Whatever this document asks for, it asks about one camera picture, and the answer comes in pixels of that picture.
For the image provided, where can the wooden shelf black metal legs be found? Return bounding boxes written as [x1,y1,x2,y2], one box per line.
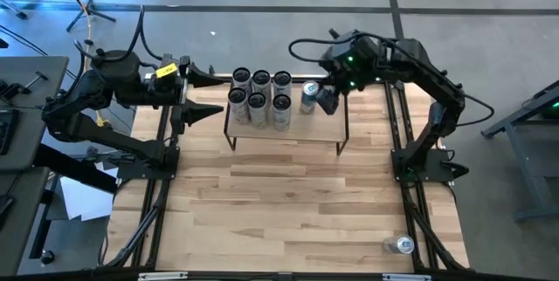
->
[223,78,351,156]

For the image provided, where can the blue Red Bull can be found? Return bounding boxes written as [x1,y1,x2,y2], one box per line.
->
[300,80,321,115]

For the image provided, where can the black clamp tool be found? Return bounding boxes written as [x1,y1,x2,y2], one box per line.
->
[0,70,50,99]

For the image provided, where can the black round knob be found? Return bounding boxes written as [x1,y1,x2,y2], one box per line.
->
[38,249,57,267]

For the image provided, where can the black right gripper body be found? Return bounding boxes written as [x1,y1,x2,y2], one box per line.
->
[321,31,376,93]

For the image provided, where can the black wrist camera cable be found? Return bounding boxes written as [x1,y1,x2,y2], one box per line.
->
[287,30,350,65]

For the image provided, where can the black keyboard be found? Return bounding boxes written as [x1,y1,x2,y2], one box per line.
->
[0,109,19,156]

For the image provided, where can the white metal bracket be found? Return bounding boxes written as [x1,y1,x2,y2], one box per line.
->
[137,271,190,281]
[382,273,433,281]

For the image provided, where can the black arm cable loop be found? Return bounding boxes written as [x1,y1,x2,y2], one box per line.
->
[456,93,496,128]
[124,4,165,62]

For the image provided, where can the grey metal cart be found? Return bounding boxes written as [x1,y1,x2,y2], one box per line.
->
[480,79,559,224]

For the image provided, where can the black tripod stand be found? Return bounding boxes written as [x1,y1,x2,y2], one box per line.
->
[47,0,118,33]

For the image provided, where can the yellow floor cable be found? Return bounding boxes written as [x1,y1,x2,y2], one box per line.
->
[81,0,110,127]

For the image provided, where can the white beverage can black lid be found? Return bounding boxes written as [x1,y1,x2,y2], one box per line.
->
[247,92,268,130]
[272,93,293,133]
[252,69,273,97]
[227,86,251,126]
[273,70,293,99]
[231,66,252,94]

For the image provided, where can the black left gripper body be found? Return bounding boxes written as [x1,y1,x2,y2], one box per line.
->
[150,55,191,136]

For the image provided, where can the black aluminium table frame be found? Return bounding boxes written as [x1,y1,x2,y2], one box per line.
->
[98,73,471,273]

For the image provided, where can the dark grey desk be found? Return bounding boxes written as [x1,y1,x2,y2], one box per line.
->
[0,166,52,278]
[0,55,71,174]

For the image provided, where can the silver blue beverage can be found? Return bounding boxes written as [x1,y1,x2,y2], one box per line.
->
[383,234,416,256]

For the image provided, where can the yellow label sticker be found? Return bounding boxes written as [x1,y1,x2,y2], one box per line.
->
[155,62,179,79]

